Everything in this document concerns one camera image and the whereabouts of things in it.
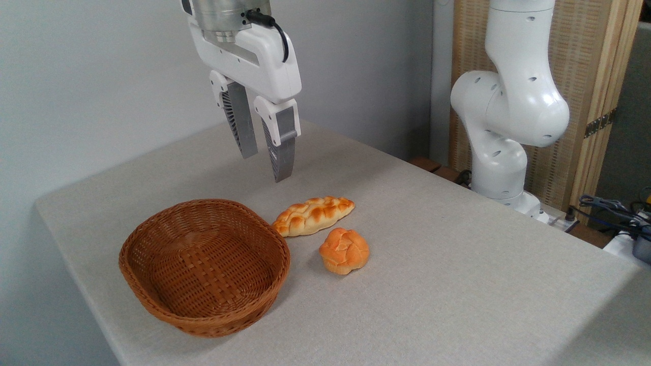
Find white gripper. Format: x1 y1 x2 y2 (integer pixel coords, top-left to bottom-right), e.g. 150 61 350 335
187 15 302 183

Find long braided bread loaf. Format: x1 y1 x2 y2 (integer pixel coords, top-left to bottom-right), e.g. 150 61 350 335
272 196 356 238

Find round orange bread bun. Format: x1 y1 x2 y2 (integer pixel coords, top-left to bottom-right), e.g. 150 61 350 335
319 227 370 276

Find brown wicker basket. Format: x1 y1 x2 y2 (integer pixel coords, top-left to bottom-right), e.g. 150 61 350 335
119 198 291 339

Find brown wooden furniture piece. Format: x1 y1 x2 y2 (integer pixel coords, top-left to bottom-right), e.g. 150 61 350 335
408 156 471 188

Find beige tablecloth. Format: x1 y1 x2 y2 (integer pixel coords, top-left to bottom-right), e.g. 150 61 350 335
35 119 651 366

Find dark metal screen hinge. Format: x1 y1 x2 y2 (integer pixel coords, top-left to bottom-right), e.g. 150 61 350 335
584 109 617 139

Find grey blue box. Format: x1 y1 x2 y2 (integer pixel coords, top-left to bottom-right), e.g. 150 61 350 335
632 226 651 265

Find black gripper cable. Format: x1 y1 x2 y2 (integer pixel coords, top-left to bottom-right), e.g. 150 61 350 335
247 10 290 63

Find black cables and plugs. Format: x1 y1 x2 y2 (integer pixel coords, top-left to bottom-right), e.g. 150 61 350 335
570 194 651 235

